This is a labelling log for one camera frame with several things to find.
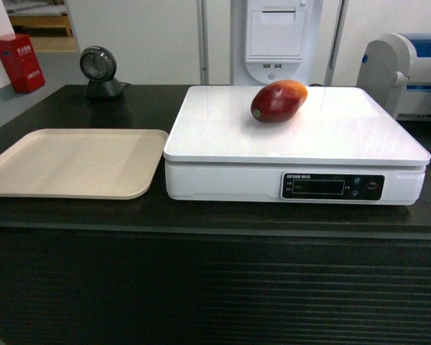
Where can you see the dark red mango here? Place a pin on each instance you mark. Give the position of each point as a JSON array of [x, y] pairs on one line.
[[279, 101]]

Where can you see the black slatted checkout counter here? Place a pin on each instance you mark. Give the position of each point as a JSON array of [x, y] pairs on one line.
[[153, 270]]

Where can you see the white checkout scale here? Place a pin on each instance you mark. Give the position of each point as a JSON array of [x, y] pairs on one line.
[[340, 147]]

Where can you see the beige plastic tray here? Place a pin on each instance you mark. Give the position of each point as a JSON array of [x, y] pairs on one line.
[[112, 164]]

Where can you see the white receipt printer kiosk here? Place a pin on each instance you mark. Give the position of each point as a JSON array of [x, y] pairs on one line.
[[273, 40]]

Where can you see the grey barcode scanner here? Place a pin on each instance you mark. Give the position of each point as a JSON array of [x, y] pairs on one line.
[[99, 66]]

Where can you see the grey blue machine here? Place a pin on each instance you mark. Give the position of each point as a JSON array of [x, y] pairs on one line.
[[395, 71]]

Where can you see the wooden pallet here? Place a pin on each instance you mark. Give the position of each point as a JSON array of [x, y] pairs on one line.
[[39, 14]]

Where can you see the red fire extinguisher box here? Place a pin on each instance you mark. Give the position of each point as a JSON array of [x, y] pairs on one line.
[[20, 63]]

